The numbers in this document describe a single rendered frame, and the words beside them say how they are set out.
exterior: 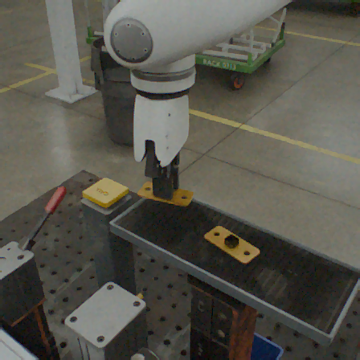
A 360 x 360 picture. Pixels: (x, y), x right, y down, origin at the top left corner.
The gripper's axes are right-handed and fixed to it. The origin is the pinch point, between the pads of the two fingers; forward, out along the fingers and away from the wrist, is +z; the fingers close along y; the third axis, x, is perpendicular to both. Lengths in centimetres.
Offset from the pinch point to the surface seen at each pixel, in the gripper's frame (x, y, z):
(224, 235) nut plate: 9.8, 0.3, 7.8
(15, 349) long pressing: -18.3, 20.6, 23.7
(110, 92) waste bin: -124, -199, 82
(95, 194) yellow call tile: -14.8, -2.5, 8.0
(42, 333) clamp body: -25.1, 8.1, 38.6
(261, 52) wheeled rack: -50, -362, 94
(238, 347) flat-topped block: 14.8, 6.3, 26.0
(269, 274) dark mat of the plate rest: 17.9, 5.7, 8.2
